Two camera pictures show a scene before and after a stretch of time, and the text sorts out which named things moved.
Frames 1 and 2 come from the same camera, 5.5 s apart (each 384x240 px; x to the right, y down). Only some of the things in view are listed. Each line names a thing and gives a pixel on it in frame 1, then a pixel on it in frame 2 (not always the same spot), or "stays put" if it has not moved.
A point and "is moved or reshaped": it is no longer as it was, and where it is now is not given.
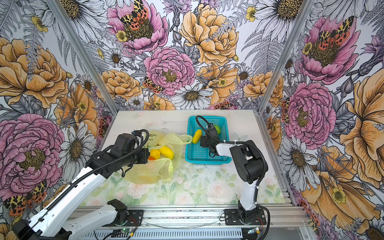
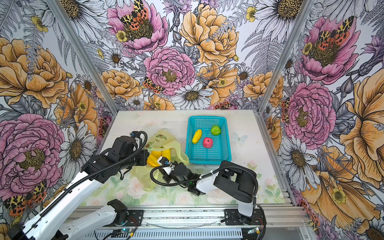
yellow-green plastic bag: [160, 171] is moved or reshaped
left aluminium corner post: [81, 49] stays put
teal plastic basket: [195, 153] stays put
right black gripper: [202, 141] to [166, 178]
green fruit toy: [218, 129] stays put
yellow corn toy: [197, 136] stays put
